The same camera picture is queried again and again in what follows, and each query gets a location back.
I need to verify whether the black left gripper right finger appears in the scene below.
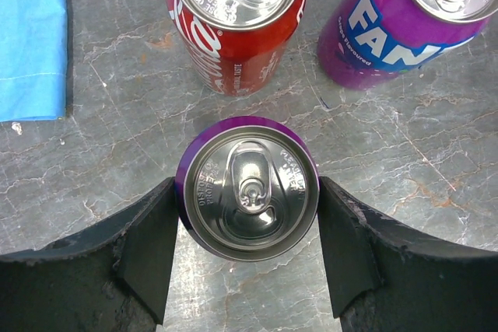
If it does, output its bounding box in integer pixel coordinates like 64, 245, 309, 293
317, 177, 497, 331

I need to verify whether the blue patterned cloth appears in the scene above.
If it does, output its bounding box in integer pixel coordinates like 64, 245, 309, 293
1, 0, 68, 121

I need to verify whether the purple Fanta can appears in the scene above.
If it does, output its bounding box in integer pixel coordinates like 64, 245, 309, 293
317, 0, 497, 89

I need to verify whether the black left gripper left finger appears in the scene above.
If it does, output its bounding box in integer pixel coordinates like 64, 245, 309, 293
1, 178, 178, 331

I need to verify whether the red cola can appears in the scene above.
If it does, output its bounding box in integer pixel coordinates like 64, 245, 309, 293
166, 0, 306, 96

